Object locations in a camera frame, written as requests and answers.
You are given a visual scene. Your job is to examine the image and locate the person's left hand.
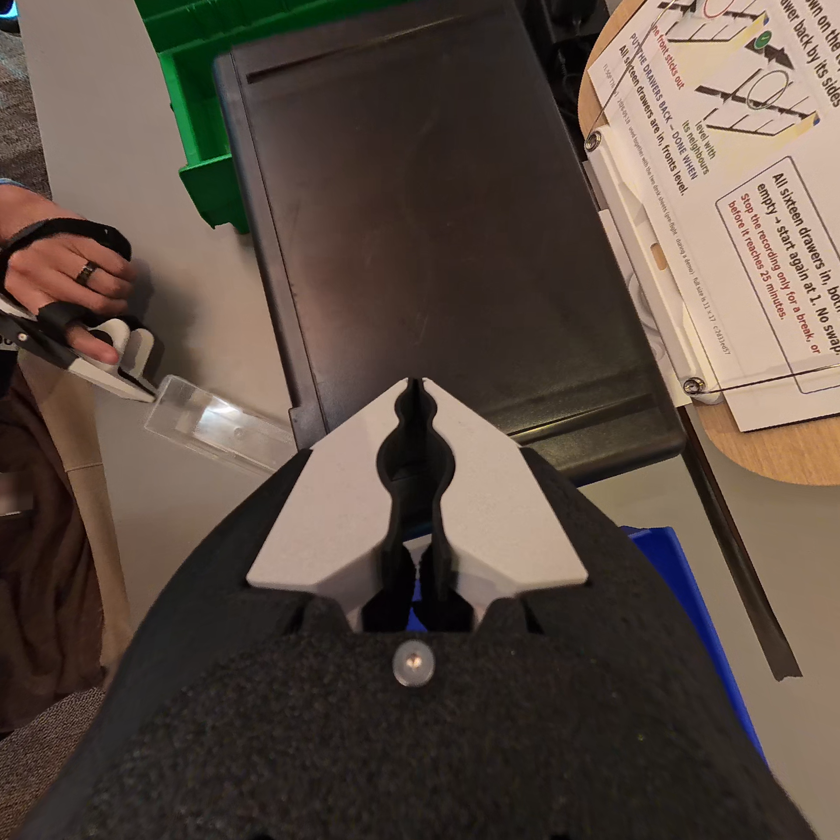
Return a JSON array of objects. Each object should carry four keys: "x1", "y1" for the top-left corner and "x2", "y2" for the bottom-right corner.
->
[{"x1": 0, "y1": 201, "x2": 139, "y2": 366}]

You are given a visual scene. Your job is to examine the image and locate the white sign bracket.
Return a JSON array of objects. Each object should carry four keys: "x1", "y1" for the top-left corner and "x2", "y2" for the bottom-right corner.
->
[{"x1": 583, "y1": 141, "x2": 718, "y2": 403}]

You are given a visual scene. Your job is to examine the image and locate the instruction sheet on board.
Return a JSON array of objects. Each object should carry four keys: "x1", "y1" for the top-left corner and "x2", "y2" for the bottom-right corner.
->
[{"x1": 576, "y1": 0, "x2": 840, "y2": 492}]

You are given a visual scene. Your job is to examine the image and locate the person's left forearm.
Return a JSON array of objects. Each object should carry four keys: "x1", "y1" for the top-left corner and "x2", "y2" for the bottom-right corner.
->
[{"x1": 0, "y1": 176, "x2": 53, "y2": 214}]

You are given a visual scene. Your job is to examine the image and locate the blue plastic bin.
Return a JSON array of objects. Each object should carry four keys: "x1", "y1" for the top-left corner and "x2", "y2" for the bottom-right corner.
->
[{"x1": 623, "y1": 525, "x2": 770, "y2": 785}]

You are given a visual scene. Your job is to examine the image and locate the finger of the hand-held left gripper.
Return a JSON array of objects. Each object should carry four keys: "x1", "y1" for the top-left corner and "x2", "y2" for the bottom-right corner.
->
[{"x1": 64, "y1": 356, "x2": 158, "y2": 404}]

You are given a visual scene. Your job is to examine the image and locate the beige trousers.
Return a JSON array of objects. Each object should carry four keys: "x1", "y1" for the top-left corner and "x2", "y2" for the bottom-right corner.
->
[{"x1": 16, "y1": 354, "x2": 135, "y2": 660}]

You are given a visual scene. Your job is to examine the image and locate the black drawer cabinet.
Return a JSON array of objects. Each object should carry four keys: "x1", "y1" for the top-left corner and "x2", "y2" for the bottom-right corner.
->
[{"x1": 212, "y1": 0, "x2": 688, "y2": 481}]

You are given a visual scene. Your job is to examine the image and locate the green plastic bin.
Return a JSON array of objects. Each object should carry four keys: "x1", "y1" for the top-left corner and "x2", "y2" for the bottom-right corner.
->
[{"x1": 133, "y1": 0, "x2": 252, "y2": 235}]

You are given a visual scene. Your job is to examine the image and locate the brown jacket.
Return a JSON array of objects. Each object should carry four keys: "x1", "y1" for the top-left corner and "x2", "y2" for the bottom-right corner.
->
[{"x1": 0, "y1": 367, "x2": 109, "y2": 739}]

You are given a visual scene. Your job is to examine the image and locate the instruction sheet poster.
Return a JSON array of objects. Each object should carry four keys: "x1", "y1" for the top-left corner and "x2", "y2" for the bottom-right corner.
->
[{"x1": 584, "y1": 0, "x2": 840, "y2": 403}]

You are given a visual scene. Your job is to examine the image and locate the clear plastic drawer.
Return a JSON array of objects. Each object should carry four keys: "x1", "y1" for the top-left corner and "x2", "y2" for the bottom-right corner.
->
[{"x1": 142, "y1": 374, "x2": 301, "y2": 476}]

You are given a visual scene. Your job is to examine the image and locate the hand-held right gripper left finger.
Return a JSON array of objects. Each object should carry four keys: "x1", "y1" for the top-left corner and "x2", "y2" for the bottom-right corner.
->
[{"x1": 247, "y1": 377, "x2": 422, "y2": 632}]

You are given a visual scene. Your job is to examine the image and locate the printed instruction sheet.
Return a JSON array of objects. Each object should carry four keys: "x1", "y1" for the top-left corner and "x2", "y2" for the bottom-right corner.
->
[{"x1": 586, "y1": 0, "x2": 840, "y2": 434}]

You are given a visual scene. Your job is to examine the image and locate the black metal post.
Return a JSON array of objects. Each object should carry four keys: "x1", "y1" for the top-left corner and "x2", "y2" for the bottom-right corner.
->
[{"x1": 678, "y1": 402, "x2": 804, "y2": 683}]

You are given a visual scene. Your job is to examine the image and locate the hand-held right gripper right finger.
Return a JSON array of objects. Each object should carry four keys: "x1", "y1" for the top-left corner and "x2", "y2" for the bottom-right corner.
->
[{"x1": 420, "y1": 378, "x2": 589, "y2": 624}]

